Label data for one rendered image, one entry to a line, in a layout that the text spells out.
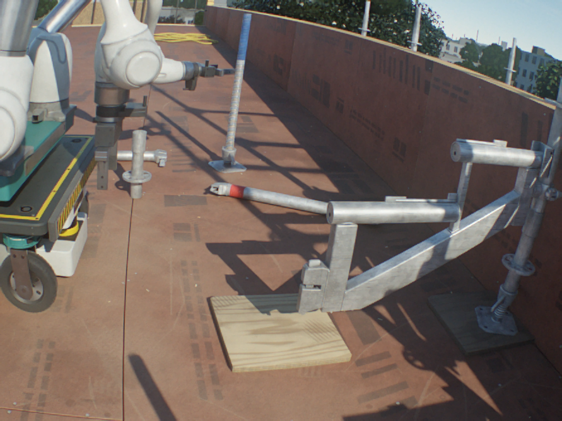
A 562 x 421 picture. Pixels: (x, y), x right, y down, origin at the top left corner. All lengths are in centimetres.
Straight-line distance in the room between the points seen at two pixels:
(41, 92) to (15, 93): 65
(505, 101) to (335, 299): 96
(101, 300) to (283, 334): 50
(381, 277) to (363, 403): 31
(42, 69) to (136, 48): 64
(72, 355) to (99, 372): 9
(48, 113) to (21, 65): 66
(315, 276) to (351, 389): 29
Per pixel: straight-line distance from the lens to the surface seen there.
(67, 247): 138
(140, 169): 197
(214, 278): 152
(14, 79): 89
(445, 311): 156
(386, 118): 261
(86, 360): 120
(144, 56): 92
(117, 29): 97
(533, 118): 164
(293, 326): 133
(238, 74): 229
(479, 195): 186
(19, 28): 91
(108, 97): 113
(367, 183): 251
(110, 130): 112
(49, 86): 153
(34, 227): 110
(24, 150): 121
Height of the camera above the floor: 80
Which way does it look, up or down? 24 degrees down
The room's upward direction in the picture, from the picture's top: 8 degrees clockwise
